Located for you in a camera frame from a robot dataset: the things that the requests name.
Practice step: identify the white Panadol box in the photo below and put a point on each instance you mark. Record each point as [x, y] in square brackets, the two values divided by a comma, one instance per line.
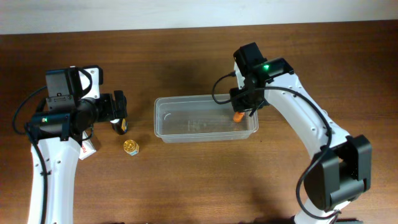
[87, 149]

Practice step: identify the dark brown syrup bottle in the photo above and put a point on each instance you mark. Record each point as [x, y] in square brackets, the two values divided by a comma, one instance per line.
[120, 126]

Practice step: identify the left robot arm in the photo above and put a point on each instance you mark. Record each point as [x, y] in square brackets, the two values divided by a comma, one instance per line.
[56, 137]

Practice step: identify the small jar gold lid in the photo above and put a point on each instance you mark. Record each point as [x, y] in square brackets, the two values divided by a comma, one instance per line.
[131, 147]

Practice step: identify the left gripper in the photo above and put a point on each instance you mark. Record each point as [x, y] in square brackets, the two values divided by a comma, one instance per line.
[117, 106]

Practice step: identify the clear plastic container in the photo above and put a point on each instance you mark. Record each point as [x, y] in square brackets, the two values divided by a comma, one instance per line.
[199, 118]

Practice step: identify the orange tube white cap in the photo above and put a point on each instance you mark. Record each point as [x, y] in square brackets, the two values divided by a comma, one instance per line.
[238, 117]

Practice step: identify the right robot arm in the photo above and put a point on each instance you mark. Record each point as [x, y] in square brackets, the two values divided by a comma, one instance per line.
[340, 164]

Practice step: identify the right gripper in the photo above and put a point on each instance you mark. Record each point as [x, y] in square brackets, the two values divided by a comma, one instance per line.
[244, 104]

